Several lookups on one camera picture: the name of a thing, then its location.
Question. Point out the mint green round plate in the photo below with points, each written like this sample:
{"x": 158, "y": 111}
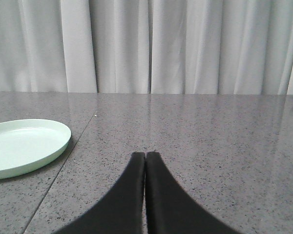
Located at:
{"x": 29, "y": 144}

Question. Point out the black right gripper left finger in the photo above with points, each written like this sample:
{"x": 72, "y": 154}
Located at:
{"x": 120, "y": 210}

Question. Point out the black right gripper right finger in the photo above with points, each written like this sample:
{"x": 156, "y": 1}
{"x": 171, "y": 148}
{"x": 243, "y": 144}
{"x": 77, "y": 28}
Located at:
{"x": 170, "y": 210}

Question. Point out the white pleated curtain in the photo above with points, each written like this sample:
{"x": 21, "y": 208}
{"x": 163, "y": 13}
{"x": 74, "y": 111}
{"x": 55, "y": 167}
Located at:
{"x": 147, "y": 46}

